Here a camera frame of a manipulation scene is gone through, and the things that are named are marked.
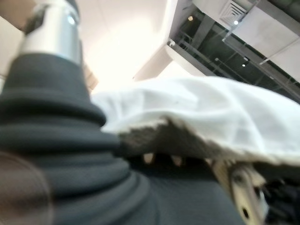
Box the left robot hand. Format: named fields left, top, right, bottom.
left=0, top=0, right=270, bottom=225

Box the white duvet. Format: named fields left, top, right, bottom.
left=91, top=75, right=300, bottom=165

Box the white ceiling air vent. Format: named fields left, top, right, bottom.
left=219, top=0, right=250, bottom=23

